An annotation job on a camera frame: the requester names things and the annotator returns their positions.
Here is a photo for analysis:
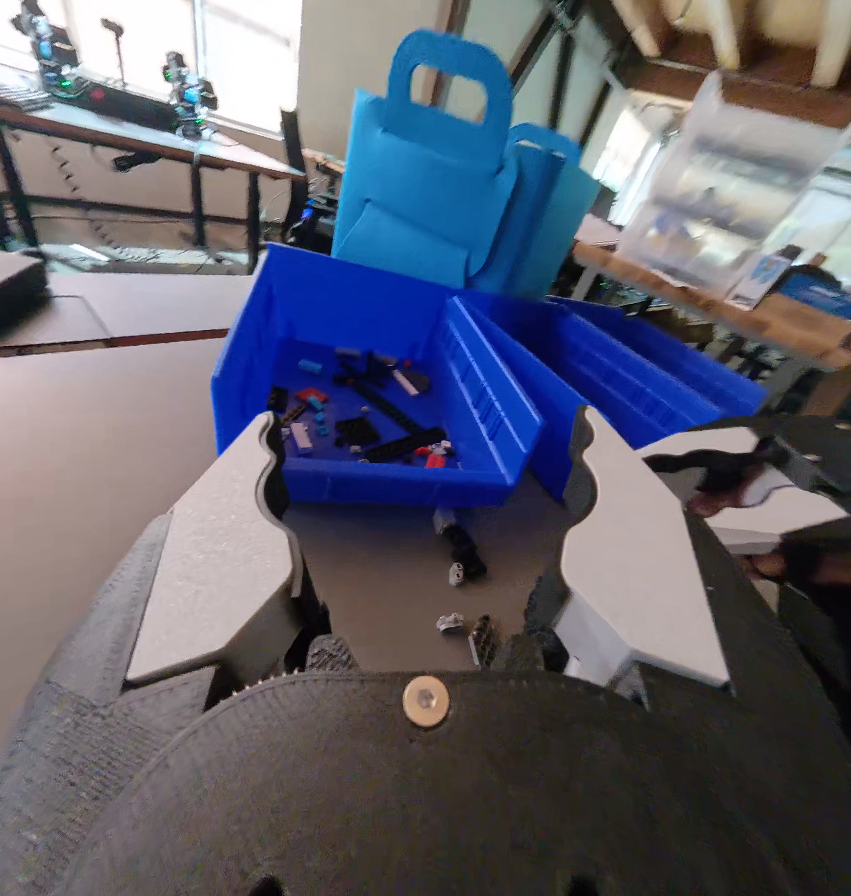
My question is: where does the blue plastic bin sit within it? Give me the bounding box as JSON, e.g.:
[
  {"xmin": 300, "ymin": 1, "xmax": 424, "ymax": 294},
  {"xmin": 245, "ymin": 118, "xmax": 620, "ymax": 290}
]
[
  {"xmin": 211, "ymin": 243, "xmax": 547, "ymax": 508},
  {"xmin": 445, "ymin": 294, "xmax": 726, "ymax": 503},
  {"xmin": 548, "ymin": 296, "xmax": 771, "ymax": 421}
]

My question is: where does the window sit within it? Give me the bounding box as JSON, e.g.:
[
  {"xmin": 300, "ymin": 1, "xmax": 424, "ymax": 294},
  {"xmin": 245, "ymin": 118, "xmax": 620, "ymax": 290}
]
[{"xmin": 0, "ymin": 0, "xmax": 303, "ymax": 134}]

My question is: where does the robot station table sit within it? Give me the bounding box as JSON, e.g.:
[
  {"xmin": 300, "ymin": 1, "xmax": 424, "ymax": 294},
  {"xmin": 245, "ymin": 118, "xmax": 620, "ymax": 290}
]
[{"xmin": 0, "ymin": 84, "xmax": 309, "ymax": 275}]

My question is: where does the small printed card box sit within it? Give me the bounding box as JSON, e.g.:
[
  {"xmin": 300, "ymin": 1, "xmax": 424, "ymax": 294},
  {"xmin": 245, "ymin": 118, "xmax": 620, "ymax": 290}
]
[{"xmin": 737, "ymin": 245, "xmax": 783, "ymax": 307}]

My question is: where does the wooden table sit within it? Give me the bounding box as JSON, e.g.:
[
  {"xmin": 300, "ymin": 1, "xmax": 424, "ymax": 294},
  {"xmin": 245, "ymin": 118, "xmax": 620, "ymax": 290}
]
[{"xmin": 572, "ymin": 238, "xmax": 851, "ymax": 421}]

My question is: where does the blue cardboard box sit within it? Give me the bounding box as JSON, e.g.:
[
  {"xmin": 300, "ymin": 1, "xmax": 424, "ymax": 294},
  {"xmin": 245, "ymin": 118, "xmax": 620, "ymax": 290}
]
[{"xmin": 779, "ymin": 269, "xmax": 851, "ymax": 322}]

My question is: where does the black brick assembly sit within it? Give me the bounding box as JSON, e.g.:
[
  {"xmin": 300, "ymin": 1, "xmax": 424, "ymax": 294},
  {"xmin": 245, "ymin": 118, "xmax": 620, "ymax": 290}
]
[{"xmin": 432, "ymin": 507, "xmax": 489, "ymax": 582}]

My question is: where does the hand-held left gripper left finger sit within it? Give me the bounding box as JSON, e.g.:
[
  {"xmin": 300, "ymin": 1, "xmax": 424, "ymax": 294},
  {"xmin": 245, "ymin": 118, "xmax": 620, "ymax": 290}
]
[{"xmin": 126, "ymin": 412, "xmax": 305, "ymax": 687}]

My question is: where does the pile of loose toy bricks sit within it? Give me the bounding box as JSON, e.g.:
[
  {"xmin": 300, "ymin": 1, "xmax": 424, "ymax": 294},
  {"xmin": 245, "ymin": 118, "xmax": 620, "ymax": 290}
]
[{"xmin": 266, "ymin": 346, "xmax": 463, "ymax": 471}]

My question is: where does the black case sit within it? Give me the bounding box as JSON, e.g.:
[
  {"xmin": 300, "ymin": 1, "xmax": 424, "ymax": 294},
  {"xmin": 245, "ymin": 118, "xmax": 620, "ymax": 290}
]
[{"xmin": 0, "ymin": 248, "xmax": 49, "ymax": 336}]

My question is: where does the clear plastic drawer organiser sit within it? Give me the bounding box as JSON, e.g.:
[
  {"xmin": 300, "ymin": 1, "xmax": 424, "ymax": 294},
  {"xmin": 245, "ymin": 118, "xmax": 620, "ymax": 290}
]
[{"xmin": 616, "ymin": 70, "xmax": 851, "ymax": 310}]

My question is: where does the grey desk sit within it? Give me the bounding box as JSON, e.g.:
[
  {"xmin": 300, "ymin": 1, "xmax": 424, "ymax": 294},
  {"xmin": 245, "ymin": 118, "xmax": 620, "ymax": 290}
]
[{"xmin": 0, "ymin": 269, "xmax": 783, "ymax": 676}]

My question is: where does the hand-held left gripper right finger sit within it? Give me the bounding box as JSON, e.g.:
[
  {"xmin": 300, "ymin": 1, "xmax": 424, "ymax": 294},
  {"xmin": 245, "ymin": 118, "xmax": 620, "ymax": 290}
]
[{"xmin": 553, "ymin": 406, "xmax": 731, "ymax": 690}]

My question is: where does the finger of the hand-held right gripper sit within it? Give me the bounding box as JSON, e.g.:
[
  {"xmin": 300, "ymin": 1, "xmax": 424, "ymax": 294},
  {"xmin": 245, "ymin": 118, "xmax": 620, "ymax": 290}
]
[
  {"xmin": 639, "ymin": 427, "xmax": 775, "ymax": 477},
  {"xmin": 693, "ymin": 475, "xmax": 851, "ymax": 555}
]

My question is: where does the black studded plate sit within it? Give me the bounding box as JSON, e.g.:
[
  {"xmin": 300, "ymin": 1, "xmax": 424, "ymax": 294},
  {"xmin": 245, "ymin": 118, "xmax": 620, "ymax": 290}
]
[{"xmin": 467, "ymin": 615, "xmax": 502, "ymax": 667}]

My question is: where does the person's right hand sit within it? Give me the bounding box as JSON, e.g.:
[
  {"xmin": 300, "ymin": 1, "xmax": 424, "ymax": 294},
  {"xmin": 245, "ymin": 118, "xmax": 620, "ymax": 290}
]
[{"xmin": 744, "ymin": 545, "xmax": 851, "ymax": 588}]

